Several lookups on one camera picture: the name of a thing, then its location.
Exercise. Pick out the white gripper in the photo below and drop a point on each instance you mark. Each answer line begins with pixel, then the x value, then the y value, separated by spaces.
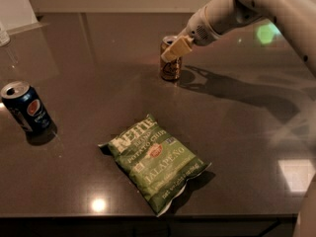
pixel 198 31

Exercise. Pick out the orange soda can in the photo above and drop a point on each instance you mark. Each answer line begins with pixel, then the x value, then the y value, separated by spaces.
pixel 169 71

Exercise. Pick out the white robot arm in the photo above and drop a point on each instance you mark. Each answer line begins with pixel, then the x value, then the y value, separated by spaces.
pixel 295 19

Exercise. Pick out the green jalapeno chip bag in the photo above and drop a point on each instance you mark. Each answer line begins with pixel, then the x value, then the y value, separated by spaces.
pixel 155 161

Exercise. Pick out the blue Pepsi can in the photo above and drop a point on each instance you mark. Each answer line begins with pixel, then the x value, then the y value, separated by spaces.
pixel 26 107

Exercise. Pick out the white panel at left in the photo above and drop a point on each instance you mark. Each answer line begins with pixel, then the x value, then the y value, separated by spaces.
pixel 17 16

